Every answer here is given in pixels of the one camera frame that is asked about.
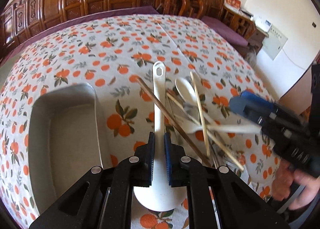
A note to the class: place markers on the large white rice spoon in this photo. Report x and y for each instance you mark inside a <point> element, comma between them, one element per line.
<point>160,196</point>

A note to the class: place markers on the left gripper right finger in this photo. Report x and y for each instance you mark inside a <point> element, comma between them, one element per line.
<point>217,198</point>

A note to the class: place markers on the carved wooden armchair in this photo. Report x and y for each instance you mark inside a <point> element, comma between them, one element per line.
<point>212,12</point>

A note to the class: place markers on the white telephone device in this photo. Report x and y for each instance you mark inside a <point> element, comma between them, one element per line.
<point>263,24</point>

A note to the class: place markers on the purple armchair cushion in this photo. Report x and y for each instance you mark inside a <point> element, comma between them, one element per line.
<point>224,31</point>

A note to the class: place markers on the orange print tablecloth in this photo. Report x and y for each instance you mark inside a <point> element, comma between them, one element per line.
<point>110,54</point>

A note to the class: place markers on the grey rectangular utensil tray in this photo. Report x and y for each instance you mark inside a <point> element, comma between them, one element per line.
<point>67,137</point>

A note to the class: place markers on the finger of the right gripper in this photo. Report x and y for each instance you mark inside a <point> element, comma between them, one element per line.
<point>253,108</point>

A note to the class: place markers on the wooden side table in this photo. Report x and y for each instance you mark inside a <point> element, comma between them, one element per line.
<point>256,39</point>

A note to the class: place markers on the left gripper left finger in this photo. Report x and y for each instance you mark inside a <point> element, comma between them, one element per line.
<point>102,198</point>

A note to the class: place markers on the wooden chopstick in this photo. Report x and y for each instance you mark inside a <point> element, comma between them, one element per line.
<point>171,119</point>
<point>202,119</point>

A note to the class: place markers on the red calendar card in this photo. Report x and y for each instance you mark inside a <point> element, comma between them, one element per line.
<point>233,5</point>

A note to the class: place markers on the white plastic bag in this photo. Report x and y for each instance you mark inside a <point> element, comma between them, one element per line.
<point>251,57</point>

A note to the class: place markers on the wall electrical panel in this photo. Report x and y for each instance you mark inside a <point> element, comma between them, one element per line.
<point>273,44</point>

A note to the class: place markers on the small white plastic spoon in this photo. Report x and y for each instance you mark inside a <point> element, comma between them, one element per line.
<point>225,128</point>

